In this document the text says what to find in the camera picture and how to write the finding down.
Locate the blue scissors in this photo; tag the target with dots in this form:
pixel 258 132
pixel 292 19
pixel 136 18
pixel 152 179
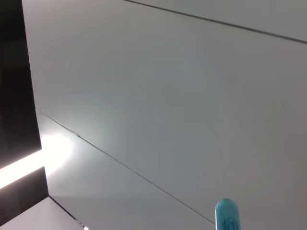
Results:
pixel 226 215

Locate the bright ceiling strip light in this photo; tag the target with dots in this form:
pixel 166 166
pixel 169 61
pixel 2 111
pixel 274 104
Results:
pixel 19 167

